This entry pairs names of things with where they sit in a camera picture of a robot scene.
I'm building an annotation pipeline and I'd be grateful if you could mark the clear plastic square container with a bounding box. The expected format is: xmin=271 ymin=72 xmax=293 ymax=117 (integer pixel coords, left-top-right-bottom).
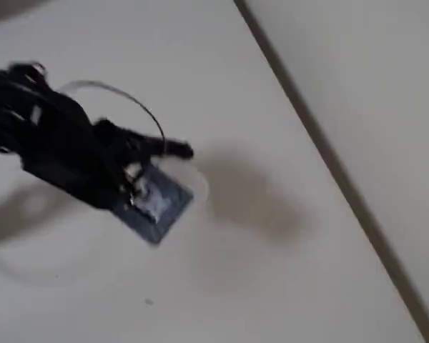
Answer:
xmin=153 ymin=159 xmax=211 ymax=219

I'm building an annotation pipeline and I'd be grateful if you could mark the thin black cable loop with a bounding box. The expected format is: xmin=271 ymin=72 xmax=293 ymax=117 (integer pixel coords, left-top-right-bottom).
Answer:
xmin=55 ymin=79 xmax=166 ymax=146

